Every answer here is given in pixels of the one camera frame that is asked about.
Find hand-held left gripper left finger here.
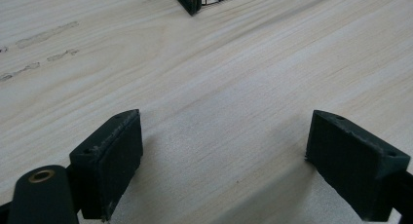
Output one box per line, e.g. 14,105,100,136
68,108,144,222

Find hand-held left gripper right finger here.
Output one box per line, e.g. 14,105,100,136
305,109,411,222

